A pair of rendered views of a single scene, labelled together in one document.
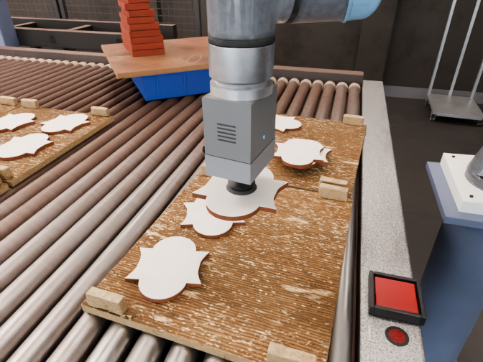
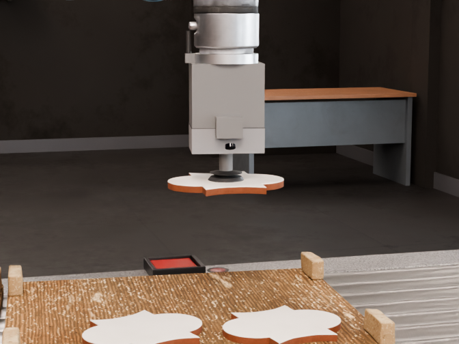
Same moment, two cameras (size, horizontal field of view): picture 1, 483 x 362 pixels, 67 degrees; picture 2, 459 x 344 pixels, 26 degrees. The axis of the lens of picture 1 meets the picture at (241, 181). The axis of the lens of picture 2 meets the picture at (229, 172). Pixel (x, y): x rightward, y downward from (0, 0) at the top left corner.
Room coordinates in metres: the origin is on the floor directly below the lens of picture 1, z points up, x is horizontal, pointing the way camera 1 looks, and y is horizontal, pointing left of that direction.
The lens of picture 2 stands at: (1.02, 1.00, 1.28)
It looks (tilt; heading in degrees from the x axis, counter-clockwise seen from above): 9 degrees down; 239
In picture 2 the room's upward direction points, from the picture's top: straight up
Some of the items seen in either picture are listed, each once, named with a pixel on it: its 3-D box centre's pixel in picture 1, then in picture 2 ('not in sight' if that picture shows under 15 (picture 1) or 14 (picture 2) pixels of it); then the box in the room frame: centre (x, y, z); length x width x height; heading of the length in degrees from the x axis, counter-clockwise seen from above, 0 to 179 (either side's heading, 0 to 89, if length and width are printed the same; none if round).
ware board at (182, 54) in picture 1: (172, 53); not in sight; (1.53, 0.28, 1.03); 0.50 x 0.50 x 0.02; 24
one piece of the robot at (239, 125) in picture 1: (234, 123); (224, 102); (0.44, 0.01, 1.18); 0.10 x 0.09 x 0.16; 65
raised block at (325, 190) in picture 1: (333, 192); (15, 280); (0.63, -0.19, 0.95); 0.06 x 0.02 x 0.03; 71
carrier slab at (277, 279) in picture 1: (241, 245); (183, 318); (0.49, 0.00, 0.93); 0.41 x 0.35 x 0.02; 161
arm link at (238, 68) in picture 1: (242, 61); (223, 33); (0.43, 0.00, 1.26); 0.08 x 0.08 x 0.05
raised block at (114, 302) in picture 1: (106, 300); (379, 325); (0.35, 0.19, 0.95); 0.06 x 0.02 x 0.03; 71
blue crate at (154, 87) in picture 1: (174, 72); not in sight; (1.46, 0.27, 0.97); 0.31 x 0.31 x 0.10; 24
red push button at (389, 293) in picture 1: (394, 296); (173, 268); (0.38, -0.23, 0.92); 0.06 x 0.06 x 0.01; 74
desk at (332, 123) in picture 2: not in sight; (317, 137); (-3.41, -5.18, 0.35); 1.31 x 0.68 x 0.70; 165
